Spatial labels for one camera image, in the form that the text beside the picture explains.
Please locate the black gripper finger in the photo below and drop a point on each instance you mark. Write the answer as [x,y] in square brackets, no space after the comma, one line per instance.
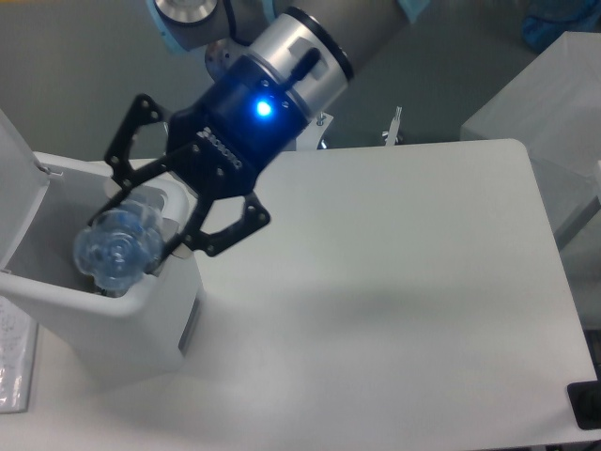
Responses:
[144,111]
[192,237]

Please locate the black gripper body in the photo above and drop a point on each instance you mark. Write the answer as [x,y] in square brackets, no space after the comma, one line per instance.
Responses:
[240,125]

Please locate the clear plastic water bottle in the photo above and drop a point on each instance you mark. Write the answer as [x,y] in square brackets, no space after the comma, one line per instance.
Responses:
[120,245]

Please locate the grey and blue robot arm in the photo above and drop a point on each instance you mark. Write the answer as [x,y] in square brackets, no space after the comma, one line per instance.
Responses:
[340,37]

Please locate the trash inside the can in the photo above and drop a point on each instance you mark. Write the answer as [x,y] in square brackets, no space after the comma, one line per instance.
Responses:
[105,291]

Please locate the white trash can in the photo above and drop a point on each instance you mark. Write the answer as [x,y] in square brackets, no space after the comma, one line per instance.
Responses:
[45,201]

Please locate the paper sheet in plastic sleeve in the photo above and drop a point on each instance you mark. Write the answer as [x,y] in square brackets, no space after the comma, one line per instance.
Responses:
[19,333]

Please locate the white covered cabinet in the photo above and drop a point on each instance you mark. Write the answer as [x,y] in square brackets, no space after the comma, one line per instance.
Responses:
[553,108]

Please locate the blue plastic bag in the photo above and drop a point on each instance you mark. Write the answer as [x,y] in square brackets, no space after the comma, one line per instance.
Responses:
[545,21]

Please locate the black device at table edge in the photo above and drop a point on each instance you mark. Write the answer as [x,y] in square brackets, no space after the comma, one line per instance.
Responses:
[584,397]

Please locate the white pedestal base frame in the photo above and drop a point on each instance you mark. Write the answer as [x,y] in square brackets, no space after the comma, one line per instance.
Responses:
[315,136]

